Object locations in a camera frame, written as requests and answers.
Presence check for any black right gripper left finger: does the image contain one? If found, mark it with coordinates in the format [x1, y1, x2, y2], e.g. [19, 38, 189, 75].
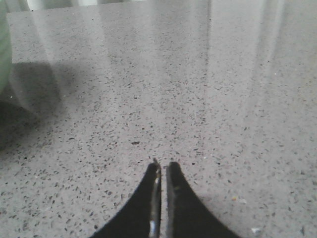
[92, 159, 161, 238]

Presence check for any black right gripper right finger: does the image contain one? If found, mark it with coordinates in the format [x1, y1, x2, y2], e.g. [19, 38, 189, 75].
[166, 162, 238, 238]

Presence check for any green ribbed bowl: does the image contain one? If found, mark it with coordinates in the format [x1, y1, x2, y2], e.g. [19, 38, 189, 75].
[0, 0, 12, 93]

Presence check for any grey pleated curtain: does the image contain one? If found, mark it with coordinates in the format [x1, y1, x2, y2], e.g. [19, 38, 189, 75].
[4, 0, 211, 12]

